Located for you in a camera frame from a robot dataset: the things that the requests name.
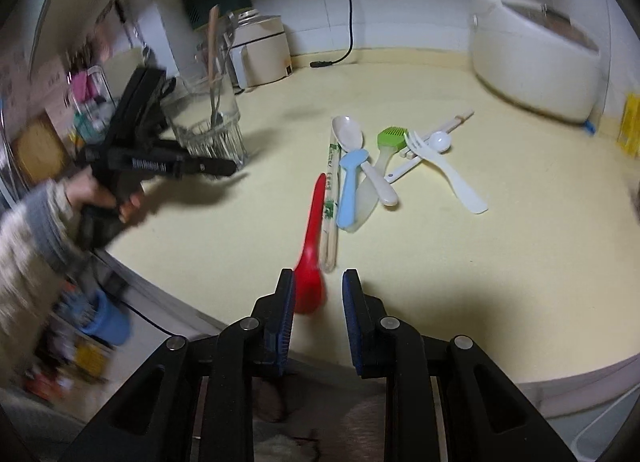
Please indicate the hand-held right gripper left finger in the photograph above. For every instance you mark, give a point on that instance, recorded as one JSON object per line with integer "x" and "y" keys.
{"x": 285, "y": 332}

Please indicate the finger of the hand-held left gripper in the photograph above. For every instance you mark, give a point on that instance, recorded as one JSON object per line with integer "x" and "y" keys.
{"x": 210, "y": 167}

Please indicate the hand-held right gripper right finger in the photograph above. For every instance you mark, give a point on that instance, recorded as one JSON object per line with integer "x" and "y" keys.
{"x": 350, "y": 327}

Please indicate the red plastic spoon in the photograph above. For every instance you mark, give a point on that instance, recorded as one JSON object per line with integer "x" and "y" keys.
{"x": 310, "y": 292}

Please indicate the clear ribbed glass cup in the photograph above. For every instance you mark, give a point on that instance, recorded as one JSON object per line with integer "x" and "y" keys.
{"x": 200, "y": 117}

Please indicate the paper chopsticks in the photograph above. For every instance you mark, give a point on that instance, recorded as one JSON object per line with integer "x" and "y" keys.
{"x": 330, "y": 202}

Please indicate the light blue plastic spoon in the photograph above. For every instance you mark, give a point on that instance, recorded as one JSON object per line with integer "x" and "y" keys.
{"x": 352, "y": 162}

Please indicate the beige speckled spoon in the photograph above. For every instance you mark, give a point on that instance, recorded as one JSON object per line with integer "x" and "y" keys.
{"x": 348, "y": 133}

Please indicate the white plastic spork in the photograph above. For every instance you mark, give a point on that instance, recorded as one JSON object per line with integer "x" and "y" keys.
{"x": 465, "y": 194}

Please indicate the green silicone basting brush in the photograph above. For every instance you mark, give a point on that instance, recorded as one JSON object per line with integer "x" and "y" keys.
{"x": 390, "y": 138}

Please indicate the small white spoon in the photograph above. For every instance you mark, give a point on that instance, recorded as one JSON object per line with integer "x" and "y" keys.
{"x": 441, "y": 141}

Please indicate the person's left forearm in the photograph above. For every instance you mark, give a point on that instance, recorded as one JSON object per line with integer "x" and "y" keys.
{"x": 30, "y": 242}

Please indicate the person's left hand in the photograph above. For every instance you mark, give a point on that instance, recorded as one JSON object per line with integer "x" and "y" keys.
{"x": 85, "y": 189}

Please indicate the person's left leg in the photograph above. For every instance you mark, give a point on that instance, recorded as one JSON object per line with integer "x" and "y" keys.
{"x": 272, "y": 404}

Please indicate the person's leg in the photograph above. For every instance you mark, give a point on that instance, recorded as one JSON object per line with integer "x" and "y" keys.
{"x": 272, "y": 404}
{"x": 360, "y": 427}

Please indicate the pink cloth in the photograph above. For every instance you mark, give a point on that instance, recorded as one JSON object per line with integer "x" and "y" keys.
{"x": 82, "y": 87}

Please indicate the person's right leg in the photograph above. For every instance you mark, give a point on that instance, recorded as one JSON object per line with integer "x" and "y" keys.
{"x": 360, "y": 427}

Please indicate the beige electric cooker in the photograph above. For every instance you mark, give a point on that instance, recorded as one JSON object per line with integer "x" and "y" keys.
{"x": 262, "y": 54}

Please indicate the blue cup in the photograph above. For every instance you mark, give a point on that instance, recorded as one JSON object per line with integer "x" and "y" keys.
{"x": 107, "y": 319}

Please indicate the white rice cooker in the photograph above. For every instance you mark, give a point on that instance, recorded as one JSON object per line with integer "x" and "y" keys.
{"x": 530, "y": 72}

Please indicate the yellow carton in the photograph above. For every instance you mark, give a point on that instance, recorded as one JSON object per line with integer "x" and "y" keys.
{"x": 631, "y": 127}

